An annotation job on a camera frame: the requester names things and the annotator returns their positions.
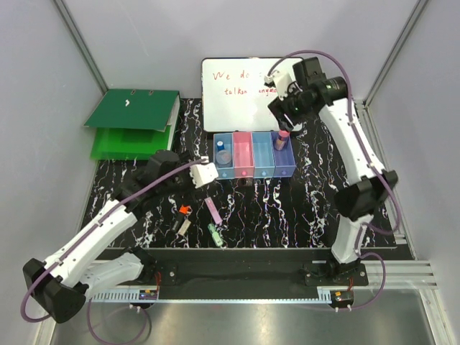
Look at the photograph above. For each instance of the orange black marker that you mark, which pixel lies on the orange black marker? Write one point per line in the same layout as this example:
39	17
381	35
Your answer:
179	219

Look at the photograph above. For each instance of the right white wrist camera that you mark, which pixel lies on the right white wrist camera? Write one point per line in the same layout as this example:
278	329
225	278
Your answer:
280	81

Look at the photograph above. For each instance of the white dry-erase board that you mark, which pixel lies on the white dry-erase board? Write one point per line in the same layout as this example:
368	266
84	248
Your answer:
234	94

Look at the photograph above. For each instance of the small clear glue bottle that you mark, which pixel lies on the small clear glue bottle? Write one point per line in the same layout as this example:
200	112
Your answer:
223	153

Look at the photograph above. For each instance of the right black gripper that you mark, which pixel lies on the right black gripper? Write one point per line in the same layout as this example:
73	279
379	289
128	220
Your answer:
278	108

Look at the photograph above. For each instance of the purple bin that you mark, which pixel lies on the purple bin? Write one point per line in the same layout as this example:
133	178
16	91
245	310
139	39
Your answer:
284	159

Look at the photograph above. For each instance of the right circuit board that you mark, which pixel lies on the right circuit board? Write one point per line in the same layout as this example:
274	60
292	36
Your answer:
343	295

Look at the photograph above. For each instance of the circuit board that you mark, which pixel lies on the circuit board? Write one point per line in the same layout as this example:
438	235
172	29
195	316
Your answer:
343	295
148	294

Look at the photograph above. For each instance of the green white correction tape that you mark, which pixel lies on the green white correction tape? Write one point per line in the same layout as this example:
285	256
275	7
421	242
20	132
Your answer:
218	241

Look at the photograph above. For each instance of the left circuit board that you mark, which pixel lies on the left circuit board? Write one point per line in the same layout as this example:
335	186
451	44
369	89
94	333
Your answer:
148	294

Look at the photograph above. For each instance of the light blue bin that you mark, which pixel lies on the light blue bin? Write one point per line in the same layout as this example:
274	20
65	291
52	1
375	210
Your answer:
224	172
264	164

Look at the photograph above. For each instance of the green ring binder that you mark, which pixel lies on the green ring binder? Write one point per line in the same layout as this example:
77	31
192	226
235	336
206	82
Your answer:
136	109

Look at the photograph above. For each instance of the pink transparent stapler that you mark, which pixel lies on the pink transparent stapler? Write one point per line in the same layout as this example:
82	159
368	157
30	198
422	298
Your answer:
281	139

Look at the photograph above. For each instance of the light green folder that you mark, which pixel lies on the light green folder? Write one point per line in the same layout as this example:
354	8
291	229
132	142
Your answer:
130	144

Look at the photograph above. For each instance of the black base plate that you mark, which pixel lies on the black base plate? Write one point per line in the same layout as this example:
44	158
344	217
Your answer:
250	274

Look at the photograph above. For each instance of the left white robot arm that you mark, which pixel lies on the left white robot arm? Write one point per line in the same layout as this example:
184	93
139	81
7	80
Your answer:
67	279

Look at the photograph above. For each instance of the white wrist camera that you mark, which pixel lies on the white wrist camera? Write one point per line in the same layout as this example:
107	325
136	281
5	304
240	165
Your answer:
203	174
280	81

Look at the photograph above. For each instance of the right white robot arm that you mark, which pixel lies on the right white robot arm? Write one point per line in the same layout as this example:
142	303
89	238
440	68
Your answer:
370	183

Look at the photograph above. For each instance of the black marble pattern mat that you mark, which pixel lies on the black marble pattern mat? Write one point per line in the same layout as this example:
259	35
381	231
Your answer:
296	212

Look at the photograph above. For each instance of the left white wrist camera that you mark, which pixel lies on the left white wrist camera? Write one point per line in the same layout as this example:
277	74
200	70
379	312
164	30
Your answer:
203	174

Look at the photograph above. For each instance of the pink bin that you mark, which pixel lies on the pink bin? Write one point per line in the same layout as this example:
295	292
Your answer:
243	155

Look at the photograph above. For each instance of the beige correction tape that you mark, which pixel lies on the beige correction tape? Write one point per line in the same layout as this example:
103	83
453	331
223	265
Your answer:
184	227

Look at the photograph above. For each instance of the pink eraser stick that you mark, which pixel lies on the pink eraser stick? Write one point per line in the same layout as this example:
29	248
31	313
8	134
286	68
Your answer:
213	211

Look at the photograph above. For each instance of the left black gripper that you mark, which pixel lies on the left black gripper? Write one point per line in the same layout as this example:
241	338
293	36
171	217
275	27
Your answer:
187	171

